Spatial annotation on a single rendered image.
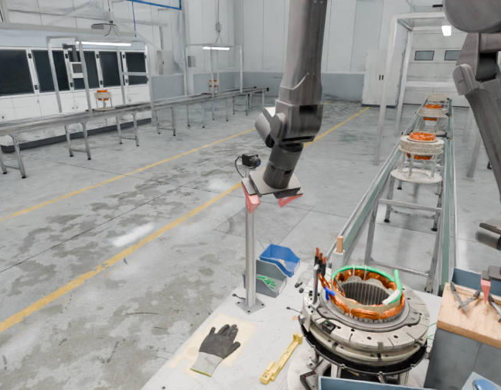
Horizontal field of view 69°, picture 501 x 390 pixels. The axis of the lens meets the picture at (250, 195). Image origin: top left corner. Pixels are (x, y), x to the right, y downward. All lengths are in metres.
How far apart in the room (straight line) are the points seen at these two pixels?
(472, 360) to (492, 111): 0.63
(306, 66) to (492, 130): 0.54
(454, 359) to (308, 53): 0.87
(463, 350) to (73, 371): 2.05
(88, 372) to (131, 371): 0.25
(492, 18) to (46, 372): 2.55
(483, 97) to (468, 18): 0.65
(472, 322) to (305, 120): 0.72
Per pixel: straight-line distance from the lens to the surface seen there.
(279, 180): 0.74
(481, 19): 0.39
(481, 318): 1.16
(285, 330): 1.40
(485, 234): 1.13
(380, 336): 0.95
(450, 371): 1.20
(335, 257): 1.07
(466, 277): 1.38
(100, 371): 2.49
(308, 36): 0.64
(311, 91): 0.65
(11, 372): 2.71
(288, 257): 1.77
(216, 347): 1.31
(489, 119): 1.03
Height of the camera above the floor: 1.70
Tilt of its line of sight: 21 degrees down
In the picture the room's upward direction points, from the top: straight up
